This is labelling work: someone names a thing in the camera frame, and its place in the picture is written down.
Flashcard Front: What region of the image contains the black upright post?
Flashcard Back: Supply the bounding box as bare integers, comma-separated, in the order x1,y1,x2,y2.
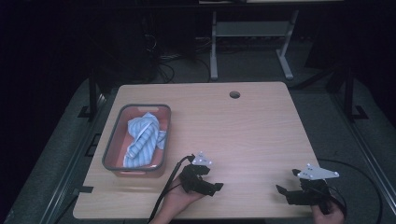
78,67,99,119
343,65,370,121

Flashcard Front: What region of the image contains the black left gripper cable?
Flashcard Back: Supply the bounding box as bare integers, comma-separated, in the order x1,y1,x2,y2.
147,154,196,224

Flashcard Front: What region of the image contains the aluminium frame rail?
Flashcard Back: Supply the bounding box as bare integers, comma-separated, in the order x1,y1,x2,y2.
330,92,396,208
40,92,108,224

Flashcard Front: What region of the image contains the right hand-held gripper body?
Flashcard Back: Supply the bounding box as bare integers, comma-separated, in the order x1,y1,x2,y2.
286,163,341,216

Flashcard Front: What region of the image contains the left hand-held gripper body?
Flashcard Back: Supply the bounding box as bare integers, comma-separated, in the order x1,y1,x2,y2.
178,151,217,196

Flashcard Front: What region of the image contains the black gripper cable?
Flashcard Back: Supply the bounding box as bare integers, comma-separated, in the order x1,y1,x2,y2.
317,158,384,224
147,154,196,224

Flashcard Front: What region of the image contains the blue striped cloth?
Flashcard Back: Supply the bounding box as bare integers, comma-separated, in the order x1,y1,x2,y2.
122,112,168,169

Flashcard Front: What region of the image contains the person's right hand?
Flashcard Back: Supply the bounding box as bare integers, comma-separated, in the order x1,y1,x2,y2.
311,201,346,224

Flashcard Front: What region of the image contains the person's left hand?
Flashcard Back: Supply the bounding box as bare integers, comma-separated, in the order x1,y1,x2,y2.
160,176,205,222

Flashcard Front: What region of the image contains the grey metal stand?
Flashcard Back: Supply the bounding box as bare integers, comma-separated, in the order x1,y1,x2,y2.
209,9,301,81

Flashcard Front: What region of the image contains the tangle of floor cables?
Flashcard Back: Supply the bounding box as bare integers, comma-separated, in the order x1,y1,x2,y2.
152,34,213,84

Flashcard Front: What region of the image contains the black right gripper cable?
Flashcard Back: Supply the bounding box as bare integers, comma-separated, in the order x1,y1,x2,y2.
317,158,384,224

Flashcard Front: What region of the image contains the pink basket with grey rim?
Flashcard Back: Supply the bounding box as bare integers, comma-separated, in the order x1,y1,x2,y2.
102,103,172,178

